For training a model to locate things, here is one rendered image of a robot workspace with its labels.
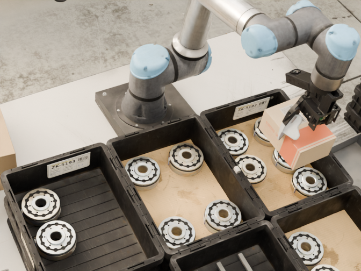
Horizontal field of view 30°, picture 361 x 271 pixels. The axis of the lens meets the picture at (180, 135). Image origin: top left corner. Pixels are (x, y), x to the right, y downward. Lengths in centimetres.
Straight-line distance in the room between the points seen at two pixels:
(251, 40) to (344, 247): 71
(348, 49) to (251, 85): 95
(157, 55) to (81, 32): 155
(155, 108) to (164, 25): 158
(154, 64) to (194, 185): 39
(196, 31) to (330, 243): 72
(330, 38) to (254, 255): 65
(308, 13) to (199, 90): 86
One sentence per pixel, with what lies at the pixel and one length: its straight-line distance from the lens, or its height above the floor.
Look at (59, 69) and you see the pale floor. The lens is 340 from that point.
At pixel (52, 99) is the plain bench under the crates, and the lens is 230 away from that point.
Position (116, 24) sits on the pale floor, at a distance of 366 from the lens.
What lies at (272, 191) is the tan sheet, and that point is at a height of 83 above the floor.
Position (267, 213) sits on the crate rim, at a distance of 182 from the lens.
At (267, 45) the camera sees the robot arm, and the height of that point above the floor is 142.
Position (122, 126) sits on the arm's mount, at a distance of 216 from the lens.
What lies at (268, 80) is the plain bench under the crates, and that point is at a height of 70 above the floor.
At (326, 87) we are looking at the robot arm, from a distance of 161.
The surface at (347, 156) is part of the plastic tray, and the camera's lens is 233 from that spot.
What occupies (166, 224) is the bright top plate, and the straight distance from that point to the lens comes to 183.
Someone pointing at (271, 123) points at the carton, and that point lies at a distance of 178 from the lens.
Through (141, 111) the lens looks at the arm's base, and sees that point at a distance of 216.
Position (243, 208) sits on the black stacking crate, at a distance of 189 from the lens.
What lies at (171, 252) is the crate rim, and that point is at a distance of 170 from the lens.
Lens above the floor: 239
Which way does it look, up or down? 49 degrees down
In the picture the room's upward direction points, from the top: 11 degrees clockwise
